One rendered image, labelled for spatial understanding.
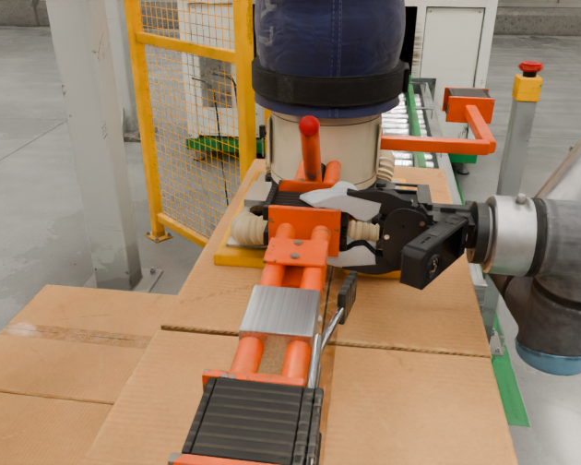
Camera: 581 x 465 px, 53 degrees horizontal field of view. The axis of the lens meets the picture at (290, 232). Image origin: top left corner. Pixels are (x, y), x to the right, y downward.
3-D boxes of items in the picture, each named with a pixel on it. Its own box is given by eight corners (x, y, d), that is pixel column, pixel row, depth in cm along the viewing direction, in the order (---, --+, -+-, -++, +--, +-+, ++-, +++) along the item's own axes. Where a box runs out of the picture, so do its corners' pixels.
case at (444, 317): (257, 311, 143) (254, 158, 124) (422, 326, 138) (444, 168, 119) (184, 533, 90) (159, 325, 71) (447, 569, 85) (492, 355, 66)
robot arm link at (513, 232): (525, 291, 64) (543, 211, 59) (480, 287, 64) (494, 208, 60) (510, 252, 72) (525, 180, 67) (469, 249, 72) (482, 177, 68)
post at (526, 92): (469, 336, 223) (515, 73, 178) (487, 337, 222) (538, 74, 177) (471, 346, 217) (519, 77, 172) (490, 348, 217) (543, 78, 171)
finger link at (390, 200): (338, 211, 67) (409, 234, 67) (337, 218, 65) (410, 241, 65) (351, 175, 65) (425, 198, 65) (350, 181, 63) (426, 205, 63)
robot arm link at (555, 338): (562, 324, 80) (586, 248, 74) (605, 385, 70) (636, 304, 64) (495, 326, 80) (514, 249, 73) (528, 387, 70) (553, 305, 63)
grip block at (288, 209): (273, 220, 75) (273, 178, 72) (349, 225, 74) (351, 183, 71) (261, 252, 68) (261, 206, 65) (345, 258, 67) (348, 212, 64)
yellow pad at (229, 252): (255, 178, 114) (255, 154, 112) (306, 181, 113) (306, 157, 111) (212, 266, 84) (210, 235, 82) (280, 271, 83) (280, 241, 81)
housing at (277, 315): (251, 322, 55) (250, 282, 53) (322, 328, 55) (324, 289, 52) (235, 372, 49) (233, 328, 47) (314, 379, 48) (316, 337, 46)
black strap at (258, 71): (266, 68, 98) (265, 44, 96) (404, 74, 96) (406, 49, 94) (237, 104, 78) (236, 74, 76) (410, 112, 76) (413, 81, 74)
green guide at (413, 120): (404, 88, 353) (406, 73, 349) (421, 89, 351) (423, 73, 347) (416, 187, 212) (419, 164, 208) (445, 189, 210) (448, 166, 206)
